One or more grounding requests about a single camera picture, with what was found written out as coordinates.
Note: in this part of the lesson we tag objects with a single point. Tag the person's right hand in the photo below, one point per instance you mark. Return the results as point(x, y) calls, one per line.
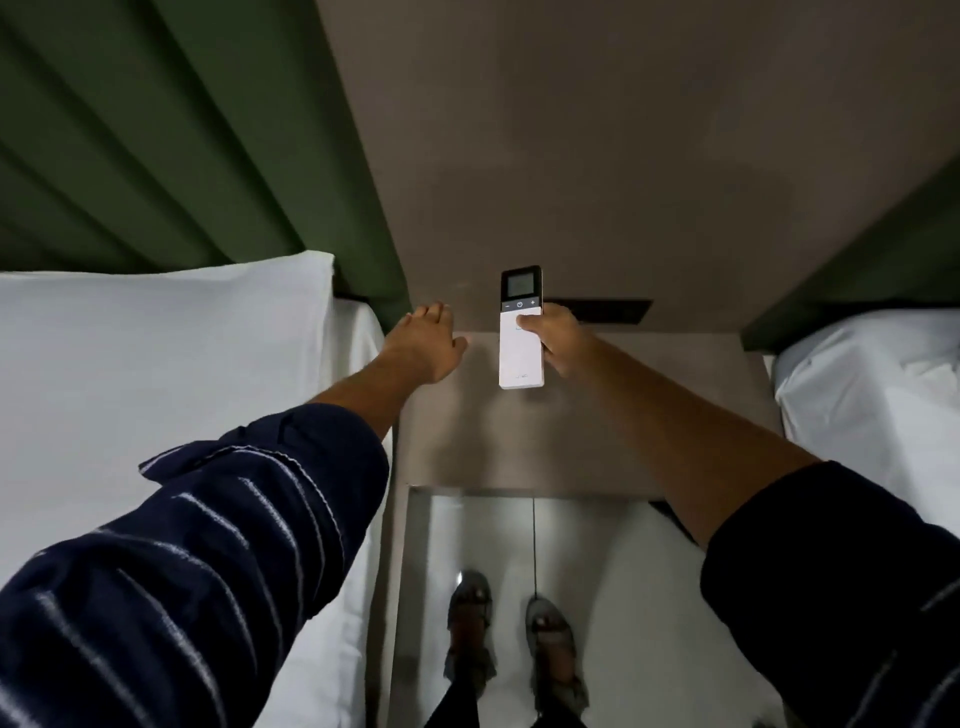
point(562, 337)

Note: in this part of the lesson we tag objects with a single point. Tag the person's left hand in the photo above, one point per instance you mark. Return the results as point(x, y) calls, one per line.
point(420, 349)

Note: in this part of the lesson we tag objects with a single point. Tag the person's right thumb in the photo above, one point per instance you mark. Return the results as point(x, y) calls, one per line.
point(531, 323)

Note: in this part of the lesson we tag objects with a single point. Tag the person's left thumb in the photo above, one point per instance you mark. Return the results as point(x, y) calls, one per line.
point(456, 347)

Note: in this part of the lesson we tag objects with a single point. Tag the white remote control with screen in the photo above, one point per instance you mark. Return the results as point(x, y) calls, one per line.
point(519, 361)

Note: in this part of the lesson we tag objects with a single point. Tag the person's right forearm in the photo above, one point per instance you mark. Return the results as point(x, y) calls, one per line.
point(675, 442)

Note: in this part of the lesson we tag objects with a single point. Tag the person's left forearm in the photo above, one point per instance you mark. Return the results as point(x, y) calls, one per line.
point(360, 397)

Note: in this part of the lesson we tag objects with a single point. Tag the white bed sheet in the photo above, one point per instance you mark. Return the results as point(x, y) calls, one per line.
point(356, 337)

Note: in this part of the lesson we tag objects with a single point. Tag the beige nightstand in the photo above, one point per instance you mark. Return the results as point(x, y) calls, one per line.
point(525, 442)

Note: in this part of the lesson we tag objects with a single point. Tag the person's left grey sandal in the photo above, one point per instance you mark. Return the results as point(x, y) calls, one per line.
point(469, 622)

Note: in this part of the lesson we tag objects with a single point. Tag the person's grey sandal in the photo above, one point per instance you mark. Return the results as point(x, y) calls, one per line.
point(553, 652)
point(469, 622)

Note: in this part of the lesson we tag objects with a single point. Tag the white pillow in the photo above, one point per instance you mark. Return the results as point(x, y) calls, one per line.
point(877, 397)
point(150, 360)

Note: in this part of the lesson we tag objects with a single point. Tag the person's right grey sandal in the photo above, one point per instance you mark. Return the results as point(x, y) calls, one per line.
point(553, 652)

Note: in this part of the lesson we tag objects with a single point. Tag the green padded headboard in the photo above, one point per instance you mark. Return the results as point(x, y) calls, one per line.
point(187, 135)
point(870, 277)

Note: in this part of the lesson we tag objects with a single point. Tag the person's left striped sleeve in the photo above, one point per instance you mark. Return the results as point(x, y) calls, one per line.
point(187, 570)

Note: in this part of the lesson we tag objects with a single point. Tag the person's striped sleeve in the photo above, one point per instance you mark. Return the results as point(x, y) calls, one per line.
point(832, 592)
point(187, 570)

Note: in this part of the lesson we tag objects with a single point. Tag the dark trousers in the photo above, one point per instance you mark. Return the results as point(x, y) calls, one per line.
point(450, 712)

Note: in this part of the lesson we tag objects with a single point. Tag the person's right striped sleeve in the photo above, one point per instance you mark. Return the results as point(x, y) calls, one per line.
point(832, 592)

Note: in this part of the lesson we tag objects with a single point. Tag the black wall socket panel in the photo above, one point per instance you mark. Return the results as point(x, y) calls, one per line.
point(607, 311)

